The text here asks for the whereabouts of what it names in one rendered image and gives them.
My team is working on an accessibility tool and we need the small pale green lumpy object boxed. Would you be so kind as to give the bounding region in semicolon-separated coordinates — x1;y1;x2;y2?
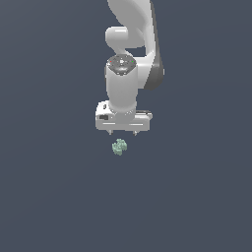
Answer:
111;138;128;157

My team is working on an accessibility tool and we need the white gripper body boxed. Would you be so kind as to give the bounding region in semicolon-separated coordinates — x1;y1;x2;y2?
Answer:
94;100;154;133

